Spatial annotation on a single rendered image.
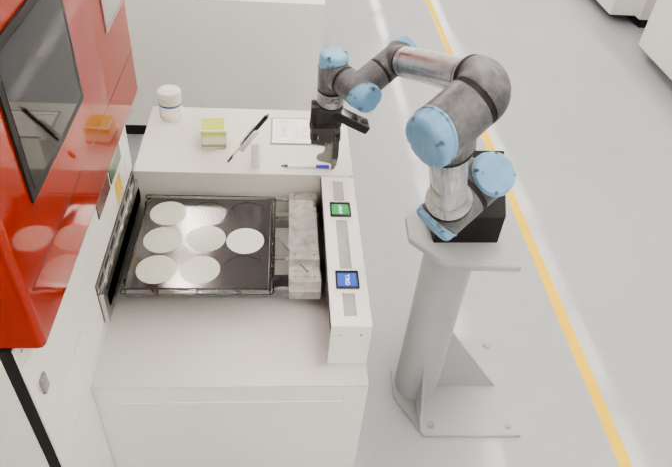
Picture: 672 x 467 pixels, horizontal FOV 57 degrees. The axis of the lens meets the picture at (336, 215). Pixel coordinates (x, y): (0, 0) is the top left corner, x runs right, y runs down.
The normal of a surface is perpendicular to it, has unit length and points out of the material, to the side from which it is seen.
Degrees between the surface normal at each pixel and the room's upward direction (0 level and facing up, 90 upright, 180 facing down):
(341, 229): 0
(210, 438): 90
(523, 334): 0
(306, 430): 90
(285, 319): 0
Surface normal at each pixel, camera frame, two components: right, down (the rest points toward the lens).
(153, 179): 0.06, 0.65
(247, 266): 0.07, -0.75
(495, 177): 0.20, -0.17
